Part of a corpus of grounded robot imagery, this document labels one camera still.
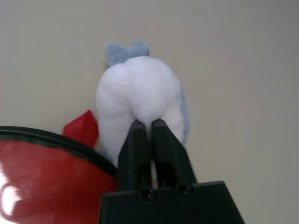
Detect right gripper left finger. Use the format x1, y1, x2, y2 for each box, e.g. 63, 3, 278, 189
118, 120, 153, 191

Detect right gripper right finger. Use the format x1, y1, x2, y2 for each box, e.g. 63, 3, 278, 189
150, 118, 199, 189

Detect red black paddle case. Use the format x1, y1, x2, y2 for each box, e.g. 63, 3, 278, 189
0, 109, 119, 224

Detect white plush zipper charm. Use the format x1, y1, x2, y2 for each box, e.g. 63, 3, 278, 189
95, 41, 191, 168

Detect red ping-pong paddle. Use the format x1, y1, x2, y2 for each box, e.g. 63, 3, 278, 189
0, 140, 115, 224

